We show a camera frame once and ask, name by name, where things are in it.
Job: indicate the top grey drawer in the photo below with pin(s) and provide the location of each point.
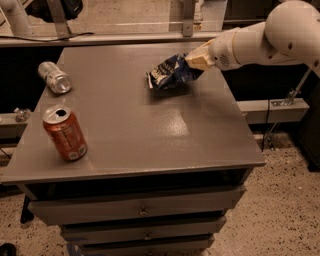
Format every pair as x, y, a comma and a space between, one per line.
131, 206

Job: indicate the red coke can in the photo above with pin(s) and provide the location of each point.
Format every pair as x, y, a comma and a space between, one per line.
62, 127

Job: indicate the small crumpled foil object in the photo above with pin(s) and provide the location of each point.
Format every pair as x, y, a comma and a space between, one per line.
22, 115

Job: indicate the middle grey drawer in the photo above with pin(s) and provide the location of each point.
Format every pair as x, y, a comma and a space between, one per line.
144, 231

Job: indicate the grey metal rail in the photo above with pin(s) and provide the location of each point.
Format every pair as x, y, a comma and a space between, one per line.
90, 39

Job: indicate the metal bracket post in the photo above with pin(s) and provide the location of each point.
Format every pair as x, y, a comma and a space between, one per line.
188, 17

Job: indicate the blue chip bag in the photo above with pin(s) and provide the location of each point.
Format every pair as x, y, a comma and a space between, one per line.
174, 72

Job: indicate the grey drawer cabinet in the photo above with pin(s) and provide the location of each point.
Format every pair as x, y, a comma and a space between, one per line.
139, 140

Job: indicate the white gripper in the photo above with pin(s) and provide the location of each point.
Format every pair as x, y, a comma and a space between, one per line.
221, 53

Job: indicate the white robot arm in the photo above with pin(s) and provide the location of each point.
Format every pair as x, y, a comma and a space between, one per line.
289, 36

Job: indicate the bottom grey drawer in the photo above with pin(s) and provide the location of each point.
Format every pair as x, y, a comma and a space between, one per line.
150, 247

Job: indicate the grey drawer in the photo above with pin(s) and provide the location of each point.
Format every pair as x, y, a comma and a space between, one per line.
150, 247
131, 206
144, 231

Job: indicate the silver soda can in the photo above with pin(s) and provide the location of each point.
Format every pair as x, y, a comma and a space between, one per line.
57, 80

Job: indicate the black device in background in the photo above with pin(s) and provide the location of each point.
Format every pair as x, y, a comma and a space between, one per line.
48, 9

